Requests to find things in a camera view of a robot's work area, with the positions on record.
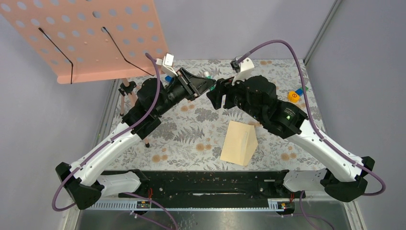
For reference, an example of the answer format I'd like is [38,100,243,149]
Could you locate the yellow blue green toy blocks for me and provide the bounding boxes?
[287,88,304,103]

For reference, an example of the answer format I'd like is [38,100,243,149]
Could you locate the floral patterned table mat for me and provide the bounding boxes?
[106,59,325,171]

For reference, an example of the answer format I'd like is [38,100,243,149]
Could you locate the white green glue stick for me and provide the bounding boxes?
[203,71,212,79]

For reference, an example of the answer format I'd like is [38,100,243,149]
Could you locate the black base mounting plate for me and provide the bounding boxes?
[86,170,339,209]

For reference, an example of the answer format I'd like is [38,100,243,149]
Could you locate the aluminium frame rail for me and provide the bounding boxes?
[63,177,365,230]

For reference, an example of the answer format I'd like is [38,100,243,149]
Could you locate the multicolour toy block car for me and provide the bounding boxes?
[165,75,173,83]

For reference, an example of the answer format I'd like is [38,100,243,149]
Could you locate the cream envelope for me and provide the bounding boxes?
[220,121,258,166]

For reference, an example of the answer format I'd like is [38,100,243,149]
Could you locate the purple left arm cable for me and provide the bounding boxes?
[51,52,178,230]

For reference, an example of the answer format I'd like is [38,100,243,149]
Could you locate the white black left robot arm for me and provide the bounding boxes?
[56,68,215,210]

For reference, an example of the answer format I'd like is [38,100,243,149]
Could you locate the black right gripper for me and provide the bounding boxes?
[206,70,264,121]

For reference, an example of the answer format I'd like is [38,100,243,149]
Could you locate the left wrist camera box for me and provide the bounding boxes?
[161,53,177,77]

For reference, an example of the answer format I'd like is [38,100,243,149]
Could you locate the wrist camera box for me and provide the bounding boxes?
[230,57,255,85]
[161,53,177,77]

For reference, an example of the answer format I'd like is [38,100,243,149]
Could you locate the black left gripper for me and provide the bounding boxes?
[156,68,216,116]

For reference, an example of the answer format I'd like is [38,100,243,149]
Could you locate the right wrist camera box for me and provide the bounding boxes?
[230,57,255,85]

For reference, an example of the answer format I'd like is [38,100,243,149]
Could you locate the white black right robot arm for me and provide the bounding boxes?
[207,75,374,202]

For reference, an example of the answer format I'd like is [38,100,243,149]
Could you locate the pink tripod music stand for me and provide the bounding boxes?
[0,0,174,148]

